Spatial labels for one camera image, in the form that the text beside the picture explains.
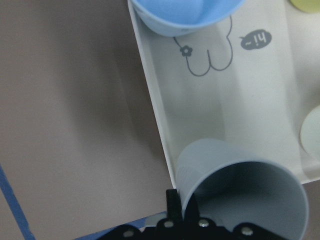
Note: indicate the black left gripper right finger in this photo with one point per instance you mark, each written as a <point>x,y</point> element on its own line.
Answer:
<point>192,213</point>

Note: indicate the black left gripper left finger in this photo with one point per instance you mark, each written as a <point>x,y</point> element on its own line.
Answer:
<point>173,205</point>

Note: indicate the pale grey-blue plastic cup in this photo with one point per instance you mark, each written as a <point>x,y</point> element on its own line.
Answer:
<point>233,186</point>

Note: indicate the pale white-green cup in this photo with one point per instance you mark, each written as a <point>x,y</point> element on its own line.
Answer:
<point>310,133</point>

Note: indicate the bright blue plastic cup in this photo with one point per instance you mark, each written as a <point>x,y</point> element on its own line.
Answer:
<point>174,18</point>

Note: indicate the yellow-green cup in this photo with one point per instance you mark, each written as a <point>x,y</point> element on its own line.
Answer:
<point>307,6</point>

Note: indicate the white cartoon print tray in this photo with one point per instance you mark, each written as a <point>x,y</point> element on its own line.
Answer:
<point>249,80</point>

